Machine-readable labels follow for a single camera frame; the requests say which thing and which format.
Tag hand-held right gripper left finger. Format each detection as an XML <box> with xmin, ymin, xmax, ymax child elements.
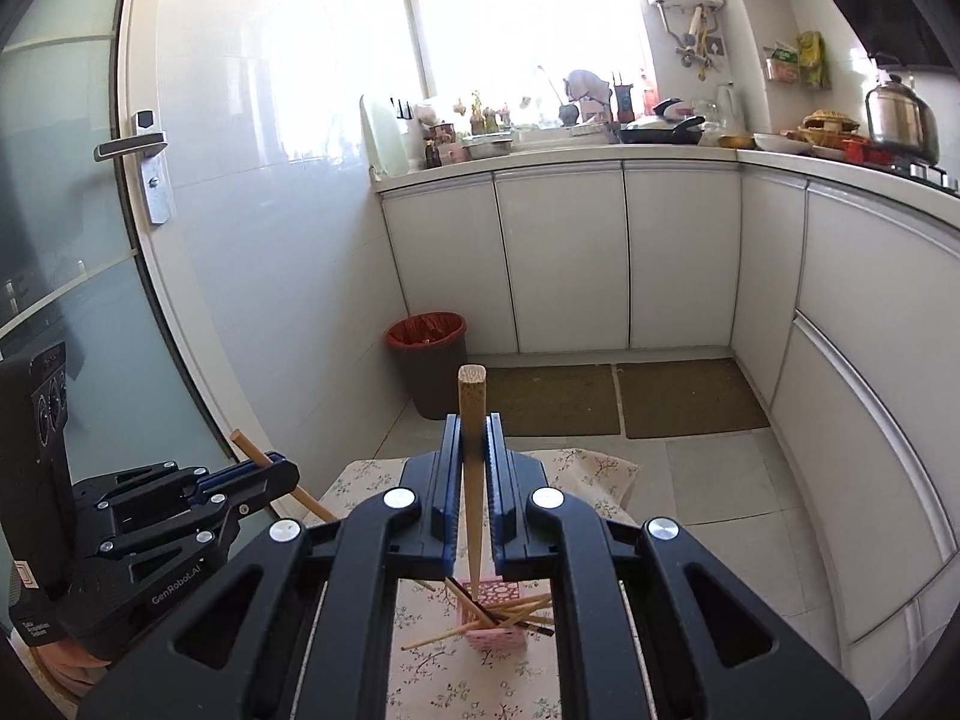
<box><xmin>79</xmin><ymin>412</ymin><xmax>464</xmax><ymax>720</ymax></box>

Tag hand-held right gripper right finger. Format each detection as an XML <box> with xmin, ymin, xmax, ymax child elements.
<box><xmin>486</xmin><ymin>412</ymin><xmax>871</xmax><ymax>720</ymax></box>

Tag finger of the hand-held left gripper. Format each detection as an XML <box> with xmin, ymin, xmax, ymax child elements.
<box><xmin>71</xmin><ymin>452</ymin><xmax>290</xmax><ymax>512</ymax></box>
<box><xmin>81</xmin><ymin>460</ymin><xmax>302</xmax><ymax>576</ymax></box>

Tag light wooden chopstick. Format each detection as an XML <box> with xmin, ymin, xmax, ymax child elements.
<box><xmin>229</xmin><ymin>429</ymin><xmax>340</xmax><ymax>524</ymax></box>
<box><xmin>456</xmin><ymin>364</ymin><xmax>488</xmax><ymax>605</ymax></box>

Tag bunch of wooden chopsticks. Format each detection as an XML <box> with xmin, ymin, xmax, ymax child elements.
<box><xmin>401</xmin><ymin>591</ymin><xmax>557</xmax><ymax>652</ymax></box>

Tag pink perforated utensil holder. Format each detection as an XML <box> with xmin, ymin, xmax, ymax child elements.
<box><xmin>465</xmin><ymin>577</ymin><xmax>530</xmax><ymax>653</ymax></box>

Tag olive floor mat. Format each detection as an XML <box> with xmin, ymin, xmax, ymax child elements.
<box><xmin>615</xmin><ymin>358</ymin><xmax>770</xmax><ymax>440</ymax></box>
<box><xmin>480</xmin><ymin>364</ymin><xmax>622</xmax><ymax>437</ymax></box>

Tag brown trash bin red liner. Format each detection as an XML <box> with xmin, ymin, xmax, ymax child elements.
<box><xmin>386</xmin><ymin>311</ymin><xmax>470</xmax><ymax>421</ymax></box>

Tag floral tablecloth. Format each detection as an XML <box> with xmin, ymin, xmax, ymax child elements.
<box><xmin>315</xmin><ymin>448</ymin><xmax>642</xmax><ymax>720</ymax></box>

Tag white kitchen base cabinets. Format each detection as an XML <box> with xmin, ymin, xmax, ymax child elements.
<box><xmin>375</xmin><ymin>146</ymin><xmax>960</xmax><ymax>698</ymax></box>

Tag frosted glass door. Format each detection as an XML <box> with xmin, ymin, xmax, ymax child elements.
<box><xmin>0</xmin><ymin>0</ymin><xmax>252</xmax><ymax>526</ymax></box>

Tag metal tray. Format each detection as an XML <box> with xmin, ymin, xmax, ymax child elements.
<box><xmin>465</xmin><ymin>133</ymin><xmax>518</xmax><ymax>160</ymax></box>

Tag white cutting board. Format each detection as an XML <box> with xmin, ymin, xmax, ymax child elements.
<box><xmin>360</xmin><ymin>94</ymin><xmax>412</xmax><ymax>179</ymax></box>

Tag black frying pan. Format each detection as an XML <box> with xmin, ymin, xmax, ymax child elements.
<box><xmin>619</xmin><ymin>116</ymin><xmax>706</xmax><ymax>147</ymax></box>

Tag grey ornament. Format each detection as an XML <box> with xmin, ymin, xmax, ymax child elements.
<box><xmin>562</xmin><ymin>69</ymin><xmax>612</xmax><ymax>121</ymax></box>

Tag clear plastic jug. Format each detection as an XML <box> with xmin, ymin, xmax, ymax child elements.
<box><xmin>716</xmin><ymin>82</ymin><xmax>747</xmax><ymax>136</ymax></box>

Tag kitchen window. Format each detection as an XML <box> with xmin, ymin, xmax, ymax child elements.
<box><xmin>409</xmin><ymin>0</ymin><xmax>653</xmax><ymax>128</ymax></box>

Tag water heater pipes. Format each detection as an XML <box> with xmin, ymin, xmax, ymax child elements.
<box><xmin>660</xmin><ymin>4</ymin><xmax>725</xmax><ymax>82</ymax></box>

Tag plate of food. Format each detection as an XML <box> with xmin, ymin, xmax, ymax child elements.
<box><xmin>799</xmin><ymin>111</ymin><xmax>860</xmax><ymax>147</ymax></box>

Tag gas stove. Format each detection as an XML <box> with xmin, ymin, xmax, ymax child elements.
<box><xmin>874</xmin><ymin>157</ymin><xmax>960</xmax><ymax>197</ymax></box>

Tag steel kettle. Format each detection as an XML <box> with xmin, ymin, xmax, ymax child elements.
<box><xmin>866</xmin><ymin>73</ymin><xmax>940</xmax><ymax>166</ymax></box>

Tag metal door handle lock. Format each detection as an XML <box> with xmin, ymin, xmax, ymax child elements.
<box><xmin>94</xmin><ymin>111</ymin><xmax>175</xmax><ymax>226</ymax></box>

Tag wall rack with green packets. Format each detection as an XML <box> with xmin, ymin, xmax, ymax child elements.
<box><xmin>763</xmin><ymin>31</ymin><xmax>832</xmax><ymax>89</ymax></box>

